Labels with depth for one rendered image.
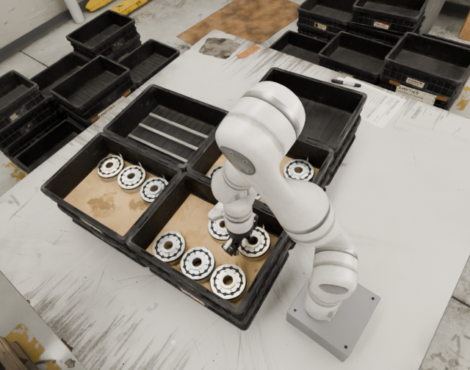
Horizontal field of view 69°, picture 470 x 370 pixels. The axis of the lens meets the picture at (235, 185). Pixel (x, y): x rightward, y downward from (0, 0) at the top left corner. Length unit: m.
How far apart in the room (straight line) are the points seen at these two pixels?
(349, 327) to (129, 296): 0.69
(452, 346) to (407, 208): 0.84
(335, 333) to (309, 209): 0.57
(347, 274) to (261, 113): 0.43
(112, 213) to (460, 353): 1.63
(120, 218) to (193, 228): 0.26
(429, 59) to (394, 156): 1.00
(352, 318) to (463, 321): 1.06
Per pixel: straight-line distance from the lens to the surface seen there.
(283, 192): 0.47
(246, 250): 1.04
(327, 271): 0.74
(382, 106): 1.68
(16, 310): 2.34
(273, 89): 0.43
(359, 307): 1.07
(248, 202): 0.79
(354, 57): 2.50
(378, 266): 1.23
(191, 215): 1.16
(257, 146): 0.40
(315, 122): 1.38
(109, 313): 1.26
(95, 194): 1.34
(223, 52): 1.99
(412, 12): 2.76
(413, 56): 2.38
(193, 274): 1.03
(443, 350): 1.98
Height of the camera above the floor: 1.80
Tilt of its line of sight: 55 degrees down
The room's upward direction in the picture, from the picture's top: 10 degrees counter-clockwise
